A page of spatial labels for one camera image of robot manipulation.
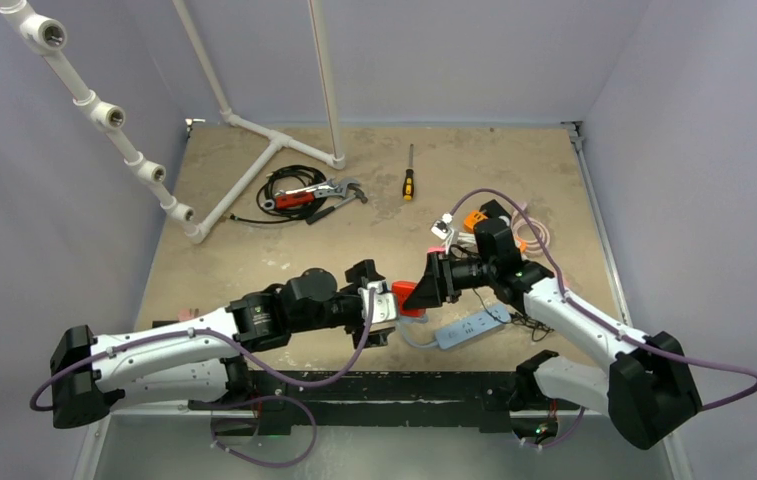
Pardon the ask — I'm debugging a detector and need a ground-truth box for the yellow black screwdriver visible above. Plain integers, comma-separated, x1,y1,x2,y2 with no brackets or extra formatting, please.
402,144,415,201

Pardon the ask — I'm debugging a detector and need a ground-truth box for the thin black wire tangle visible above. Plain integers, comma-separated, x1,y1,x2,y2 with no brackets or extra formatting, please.
470,291,555,344

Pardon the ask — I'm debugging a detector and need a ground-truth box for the light blue cable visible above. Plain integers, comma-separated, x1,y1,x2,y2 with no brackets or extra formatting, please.
396,314,442,351

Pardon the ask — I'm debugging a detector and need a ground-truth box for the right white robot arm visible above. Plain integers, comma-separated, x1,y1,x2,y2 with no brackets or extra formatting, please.
402,219,703,450

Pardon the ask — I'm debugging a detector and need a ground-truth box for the black power adapter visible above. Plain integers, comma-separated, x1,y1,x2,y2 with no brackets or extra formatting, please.
479,199,512,225

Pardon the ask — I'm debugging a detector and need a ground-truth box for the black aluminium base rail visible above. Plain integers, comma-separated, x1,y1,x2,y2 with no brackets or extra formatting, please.
179,369,618,435

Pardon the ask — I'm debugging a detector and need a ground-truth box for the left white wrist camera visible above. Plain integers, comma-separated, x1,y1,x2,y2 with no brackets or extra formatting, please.
359,281,400,329

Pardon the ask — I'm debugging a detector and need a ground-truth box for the orange power strip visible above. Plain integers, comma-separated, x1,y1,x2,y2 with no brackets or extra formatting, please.
463,210,489,233

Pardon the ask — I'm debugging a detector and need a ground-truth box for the pink cable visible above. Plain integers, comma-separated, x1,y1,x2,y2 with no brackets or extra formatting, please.
510,208,557,260

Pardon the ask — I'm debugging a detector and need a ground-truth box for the light blue power strip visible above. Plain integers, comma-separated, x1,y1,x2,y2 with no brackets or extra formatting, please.
435,304,511,350

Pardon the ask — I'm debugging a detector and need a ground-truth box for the black handled hammer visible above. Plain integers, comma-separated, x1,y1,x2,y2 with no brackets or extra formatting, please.
305,187,368,225

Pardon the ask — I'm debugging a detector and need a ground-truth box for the red handled adjustable wrench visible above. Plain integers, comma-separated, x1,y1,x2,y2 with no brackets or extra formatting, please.
261,177,361,211

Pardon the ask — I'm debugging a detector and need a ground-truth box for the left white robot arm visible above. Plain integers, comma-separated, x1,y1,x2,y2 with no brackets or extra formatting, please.
45,260,400,429

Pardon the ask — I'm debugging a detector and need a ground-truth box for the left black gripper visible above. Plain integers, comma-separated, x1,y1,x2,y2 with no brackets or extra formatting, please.
291,262,393,346

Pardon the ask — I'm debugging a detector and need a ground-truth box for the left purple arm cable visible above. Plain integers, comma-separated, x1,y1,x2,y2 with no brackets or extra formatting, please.
28,286,379,469

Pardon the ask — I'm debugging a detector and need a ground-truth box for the red cube socket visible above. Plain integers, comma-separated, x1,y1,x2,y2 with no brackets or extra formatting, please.
391,281,426,318

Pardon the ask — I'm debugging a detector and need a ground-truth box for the white PVC pipe frame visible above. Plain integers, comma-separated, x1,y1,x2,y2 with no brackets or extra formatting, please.
0,1,347,245

